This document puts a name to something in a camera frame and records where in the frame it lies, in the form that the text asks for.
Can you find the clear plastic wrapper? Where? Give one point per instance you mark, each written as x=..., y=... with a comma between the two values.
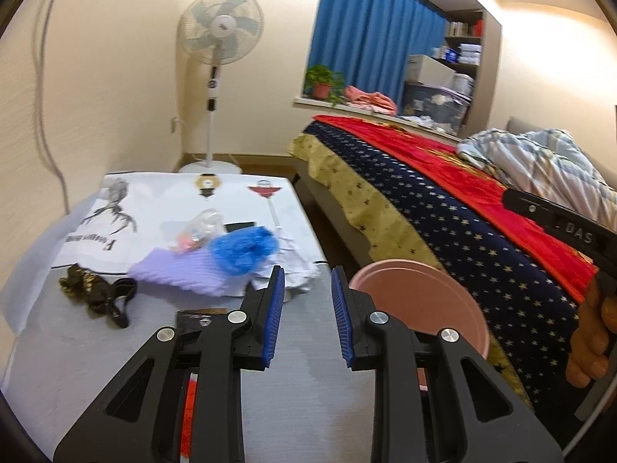
x=202, y=226

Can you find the printed white and grey tablecloth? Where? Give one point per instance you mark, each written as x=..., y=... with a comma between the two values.
x=144, y=193

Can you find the small black card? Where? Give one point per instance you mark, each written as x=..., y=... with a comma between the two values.
x=240, y=226

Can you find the blue curtain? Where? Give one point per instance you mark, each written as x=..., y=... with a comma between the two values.
x=366, y=33

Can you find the grey bed frame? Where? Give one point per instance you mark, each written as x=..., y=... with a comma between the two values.
x=332, y=217

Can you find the plaid duvet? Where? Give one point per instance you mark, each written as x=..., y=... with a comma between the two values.
x=544, y=164

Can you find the red blanket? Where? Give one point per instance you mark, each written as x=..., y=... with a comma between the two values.
x=434, y=159

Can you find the white standing fan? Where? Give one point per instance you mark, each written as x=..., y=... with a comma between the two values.
x=219, y=24

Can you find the yellow star bed skirt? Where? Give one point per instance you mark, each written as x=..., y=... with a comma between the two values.
x=356, y=188

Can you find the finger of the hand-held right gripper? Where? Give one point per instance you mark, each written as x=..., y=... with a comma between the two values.
x=528, y=205

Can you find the white jar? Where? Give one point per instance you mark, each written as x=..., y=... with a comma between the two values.
x=463, y=86

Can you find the potted green plant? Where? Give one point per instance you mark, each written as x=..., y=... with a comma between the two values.
x=322, y=88

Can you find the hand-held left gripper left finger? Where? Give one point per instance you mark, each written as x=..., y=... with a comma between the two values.
x=274, y=318

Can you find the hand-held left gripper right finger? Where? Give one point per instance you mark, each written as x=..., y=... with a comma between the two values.
x=340, y=318

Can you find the white wall socket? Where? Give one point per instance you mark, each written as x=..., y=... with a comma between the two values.
x=175, y=125

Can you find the pink cloth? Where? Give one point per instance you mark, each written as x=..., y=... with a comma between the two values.
x=371, y=100

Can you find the white box appliance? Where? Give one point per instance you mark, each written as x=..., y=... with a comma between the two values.
x=429, y=72

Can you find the red plastic packet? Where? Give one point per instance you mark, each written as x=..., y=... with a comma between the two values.
x=189, y=410

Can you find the brown and black hairband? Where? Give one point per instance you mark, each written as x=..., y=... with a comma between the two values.
x=91, y=289

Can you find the person's right hand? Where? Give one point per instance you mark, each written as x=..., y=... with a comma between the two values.
x=590, y=337

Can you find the navy star blanket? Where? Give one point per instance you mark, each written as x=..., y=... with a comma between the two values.
x=458, y=222

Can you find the wall shelf unit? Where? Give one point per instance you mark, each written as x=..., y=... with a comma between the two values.
x=462, y=38

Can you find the grey headboard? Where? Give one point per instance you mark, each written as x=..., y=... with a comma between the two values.
x=516, y=124

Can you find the clear storage box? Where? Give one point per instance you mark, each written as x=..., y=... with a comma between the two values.
x=434, y=106

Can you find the purple foam sheet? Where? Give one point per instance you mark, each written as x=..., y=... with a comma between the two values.
x=183, y=270

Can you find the pink plastic bin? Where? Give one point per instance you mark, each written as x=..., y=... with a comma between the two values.
x=409, y=299

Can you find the blue fluffy scrunchie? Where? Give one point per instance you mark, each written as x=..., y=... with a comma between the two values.
x=241, y=248

